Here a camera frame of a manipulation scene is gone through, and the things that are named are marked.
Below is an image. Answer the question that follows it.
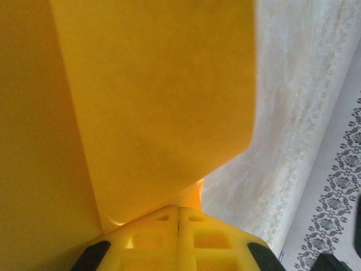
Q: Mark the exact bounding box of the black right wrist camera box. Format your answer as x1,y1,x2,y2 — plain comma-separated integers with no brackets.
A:
352,194,361,247

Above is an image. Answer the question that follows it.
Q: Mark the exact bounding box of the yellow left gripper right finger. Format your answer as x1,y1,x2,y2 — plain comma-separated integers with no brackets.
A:
178,207,283,271

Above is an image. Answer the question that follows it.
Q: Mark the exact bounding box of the orange paper sheet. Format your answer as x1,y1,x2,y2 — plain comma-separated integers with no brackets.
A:
0,0,259,271

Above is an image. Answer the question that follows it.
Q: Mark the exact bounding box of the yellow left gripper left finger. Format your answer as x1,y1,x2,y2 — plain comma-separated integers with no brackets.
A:
74,205,179,271

